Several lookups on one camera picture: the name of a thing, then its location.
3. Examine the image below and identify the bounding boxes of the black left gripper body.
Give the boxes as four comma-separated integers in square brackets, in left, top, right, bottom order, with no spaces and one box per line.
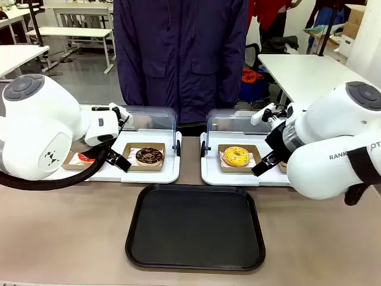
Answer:
[103,148,120,165]

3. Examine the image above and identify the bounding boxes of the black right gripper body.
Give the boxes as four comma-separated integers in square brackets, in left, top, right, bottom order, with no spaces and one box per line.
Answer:
[264,120,296,164]

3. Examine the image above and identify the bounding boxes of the white paper donut liner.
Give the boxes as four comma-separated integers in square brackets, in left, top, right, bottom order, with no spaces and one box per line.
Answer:
[128,147,165,167]
[219,150,258,169]

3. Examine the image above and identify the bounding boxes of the chocolate glazed donut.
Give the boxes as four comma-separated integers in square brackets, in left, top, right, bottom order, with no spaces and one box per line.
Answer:
[135,147,164,166]

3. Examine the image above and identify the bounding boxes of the red glazed donut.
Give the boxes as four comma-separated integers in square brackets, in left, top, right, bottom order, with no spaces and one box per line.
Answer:
[77,151,96,166]

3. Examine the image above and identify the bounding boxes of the yellow sprinkled donut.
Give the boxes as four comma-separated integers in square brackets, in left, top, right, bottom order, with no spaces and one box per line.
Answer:
[223,145,251,167]

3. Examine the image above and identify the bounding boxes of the black plastic serving tray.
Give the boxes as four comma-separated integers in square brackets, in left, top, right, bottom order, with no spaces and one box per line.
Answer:
[124,184,267,272]

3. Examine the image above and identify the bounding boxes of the white display case base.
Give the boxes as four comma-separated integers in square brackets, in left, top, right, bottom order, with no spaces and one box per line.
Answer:
[44,130,183,184]
[199,130,294,188]

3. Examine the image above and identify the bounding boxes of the blue bag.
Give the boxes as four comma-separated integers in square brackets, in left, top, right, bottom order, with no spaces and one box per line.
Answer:
[239,79,269,104]

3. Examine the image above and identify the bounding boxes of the clear display case lid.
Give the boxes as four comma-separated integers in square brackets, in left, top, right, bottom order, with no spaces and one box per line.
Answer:
[205,108,287,150]
[117,105,179,157]

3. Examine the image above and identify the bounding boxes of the orange cloth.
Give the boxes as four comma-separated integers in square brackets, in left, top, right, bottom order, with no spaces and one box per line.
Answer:
[241,67,266,85]

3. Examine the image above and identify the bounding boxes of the large white office table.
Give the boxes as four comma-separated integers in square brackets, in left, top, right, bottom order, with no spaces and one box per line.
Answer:
[257,53,376,105]

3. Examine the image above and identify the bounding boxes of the black office chair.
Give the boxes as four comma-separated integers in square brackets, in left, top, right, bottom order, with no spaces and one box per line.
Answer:
[245,42,260,69]

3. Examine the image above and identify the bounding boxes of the black bag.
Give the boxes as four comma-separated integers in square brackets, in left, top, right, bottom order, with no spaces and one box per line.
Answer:
[261,35,299,55]

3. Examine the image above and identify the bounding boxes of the black stand pole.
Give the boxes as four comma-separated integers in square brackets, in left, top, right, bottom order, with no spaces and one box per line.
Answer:
[26,0,46,48]
[316,0,342,57]

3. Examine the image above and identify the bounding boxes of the person in navy jacket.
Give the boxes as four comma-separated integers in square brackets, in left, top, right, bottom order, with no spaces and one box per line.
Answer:
[113,0,249,137]

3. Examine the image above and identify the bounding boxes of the person in red top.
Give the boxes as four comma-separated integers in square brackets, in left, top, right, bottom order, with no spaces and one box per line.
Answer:
[248,0,302,40]

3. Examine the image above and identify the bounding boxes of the white bench table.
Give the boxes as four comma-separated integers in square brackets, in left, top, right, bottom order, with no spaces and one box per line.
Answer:
[26,27,116,75]

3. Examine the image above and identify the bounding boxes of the stacked cardboard boxes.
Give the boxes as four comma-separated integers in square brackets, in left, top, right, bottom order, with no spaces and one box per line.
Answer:
[343,4,367,40]

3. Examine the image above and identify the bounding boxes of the white background desk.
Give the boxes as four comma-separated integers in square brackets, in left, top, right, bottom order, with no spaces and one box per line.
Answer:
[39,0,115,29]

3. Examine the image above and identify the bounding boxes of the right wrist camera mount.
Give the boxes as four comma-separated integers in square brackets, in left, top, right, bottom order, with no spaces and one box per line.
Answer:
[250,102,288,127]

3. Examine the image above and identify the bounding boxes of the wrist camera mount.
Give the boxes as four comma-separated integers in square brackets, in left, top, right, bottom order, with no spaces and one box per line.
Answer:
[250,102,288,127]
[91,102,133,132]

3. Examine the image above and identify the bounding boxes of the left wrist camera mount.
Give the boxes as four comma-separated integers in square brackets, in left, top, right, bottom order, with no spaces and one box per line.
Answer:
[91,102,133,132]

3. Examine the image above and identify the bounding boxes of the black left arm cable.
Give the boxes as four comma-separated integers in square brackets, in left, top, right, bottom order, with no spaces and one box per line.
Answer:
[0,145,108,191]

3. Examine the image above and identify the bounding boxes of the black right arm cable strap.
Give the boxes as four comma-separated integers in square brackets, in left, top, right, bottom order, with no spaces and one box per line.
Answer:
[343,145,381,207]

